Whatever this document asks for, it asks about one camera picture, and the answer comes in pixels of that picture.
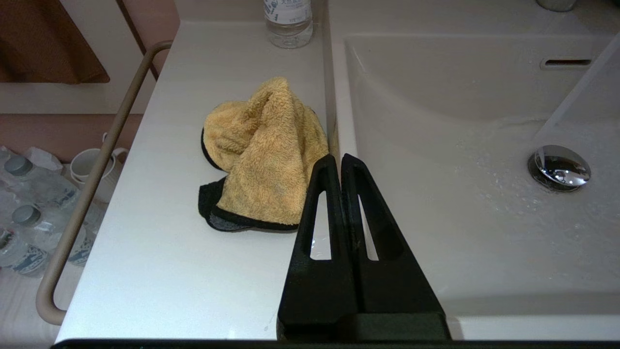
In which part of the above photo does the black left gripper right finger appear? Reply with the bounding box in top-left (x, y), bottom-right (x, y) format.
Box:
top-left (341, 153), bottom-right (451, 340)

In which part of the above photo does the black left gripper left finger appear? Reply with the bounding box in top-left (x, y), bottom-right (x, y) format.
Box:
top-left (279, 154), bottom-right (360, 340)

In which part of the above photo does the yellow cloth black edge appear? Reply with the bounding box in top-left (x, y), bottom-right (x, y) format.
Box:
top-left (198, 77), bottom-right (330, 232)

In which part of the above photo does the white ceramic sink basin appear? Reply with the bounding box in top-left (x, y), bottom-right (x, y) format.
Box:
top-left (334, 34), bottom-right (620, 316)

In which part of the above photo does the chrome sink drain stopper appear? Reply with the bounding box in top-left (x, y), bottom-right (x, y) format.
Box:
top-left (527, 144), bottom-right (592, 192)

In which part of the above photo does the white mug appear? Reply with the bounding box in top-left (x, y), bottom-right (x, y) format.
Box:
top-left (69, 133), bottom-right (130, 204)

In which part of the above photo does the empty clear plastic bottle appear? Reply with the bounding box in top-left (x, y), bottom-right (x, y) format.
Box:
top-left (263, 0), bottom-right (314, 49)

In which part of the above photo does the brown fabric holder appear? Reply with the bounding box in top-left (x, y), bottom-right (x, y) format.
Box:
top-left (0, 0), bottom-right (111, 85)

